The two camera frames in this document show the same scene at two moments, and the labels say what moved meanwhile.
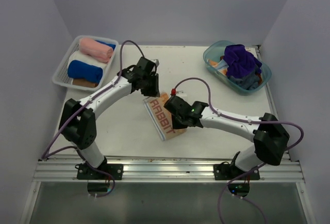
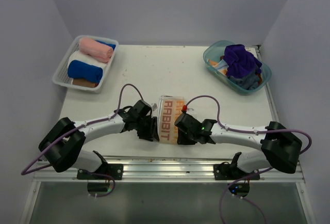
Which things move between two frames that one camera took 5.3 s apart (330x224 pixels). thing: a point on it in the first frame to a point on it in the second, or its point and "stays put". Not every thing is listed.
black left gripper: x=154 y=91 to x=151 y=133
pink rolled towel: x=95 y=49 stays put
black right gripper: x=176 y=125 to x=182 y=140
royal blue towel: x=79 y=69 stays put
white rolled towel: x=79 y=56 stays put
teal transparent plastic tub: x=235 y=67 stays put
